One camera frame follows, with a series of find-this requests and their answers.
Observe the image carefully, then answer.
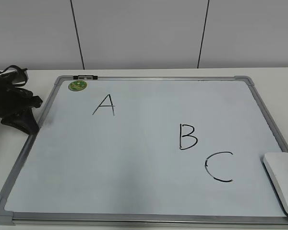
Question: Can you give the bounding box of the white framed whiteboard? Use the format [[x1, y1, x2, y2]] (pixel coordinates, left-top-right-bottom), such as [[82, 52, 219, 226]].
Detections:
[[0, 75, 288, 228]]

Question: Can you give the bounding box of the white board eraser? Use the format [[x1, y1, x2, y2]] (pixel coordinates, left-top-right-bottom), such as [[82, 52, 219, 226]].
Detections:
[[263, 152, 288, 214]]

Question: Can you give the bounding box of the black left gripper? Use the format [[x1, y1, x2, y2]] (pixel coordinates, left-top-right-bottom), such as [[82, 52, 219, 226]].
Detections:
[[0, 65, 43, 134]]

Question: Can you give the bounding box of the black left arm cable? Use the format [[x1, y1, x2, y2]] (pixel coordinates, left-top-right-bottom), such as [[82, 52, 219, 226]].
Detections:
[[0, 64, 29, 87]]

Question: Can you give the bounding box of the black hanging clip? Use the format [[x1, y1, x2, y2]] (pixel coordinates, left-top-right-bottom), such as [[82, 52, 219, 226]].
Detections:
[[73, 75, 98, 80]]

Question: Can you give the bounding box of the green round magnet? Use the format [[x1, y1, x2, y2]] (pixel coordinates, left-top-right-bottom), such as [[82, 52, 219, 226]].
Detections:
[[68, 80, 87, 92]]

